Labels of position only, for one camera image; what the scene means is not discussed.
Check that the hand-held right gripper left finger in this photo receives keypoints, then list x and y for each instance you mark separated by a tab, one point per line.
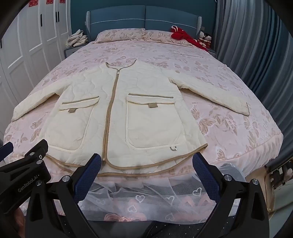
88	180

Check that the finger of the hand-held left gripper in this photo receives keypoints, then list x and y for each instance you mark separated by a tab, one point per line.
5	150
40	148

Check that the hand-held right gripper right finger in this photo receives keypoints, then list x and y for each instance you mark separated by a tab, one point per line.
206	179

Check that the cream quilted jacket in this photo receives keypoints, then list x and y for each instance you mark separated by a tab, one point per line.
146	128

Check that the pile of cream clothes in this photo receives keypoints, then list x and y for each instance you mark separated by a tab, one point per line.
76	39

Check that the grey object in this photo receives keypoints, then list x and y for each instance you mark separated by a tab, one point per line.
233	172

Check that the bed with butterfly cover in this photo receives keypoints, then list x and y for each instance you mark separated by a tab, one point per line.
229	128

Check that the blue-grey nightstand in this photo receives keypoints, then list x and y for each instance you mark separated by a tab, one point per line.
71	51
209	49

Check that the white wardrobe doors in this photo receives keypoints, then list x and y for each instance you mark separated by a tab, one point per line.
27	45

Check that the grey curtain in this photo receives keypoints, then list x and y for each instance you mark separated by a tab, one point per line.
251	57

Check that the pink patterned pillow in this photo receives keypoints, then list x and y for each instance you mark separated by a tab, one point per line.
164	36
119	35

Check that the small plush doll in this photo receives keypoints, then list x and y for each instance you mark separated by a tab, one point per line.
201	37
207	39

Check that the red garment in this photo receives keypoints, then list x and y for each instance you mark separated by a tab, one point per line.
183	34

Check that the blue upholstered headboard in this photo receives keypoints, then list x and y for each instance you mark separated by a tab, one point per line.
146	20

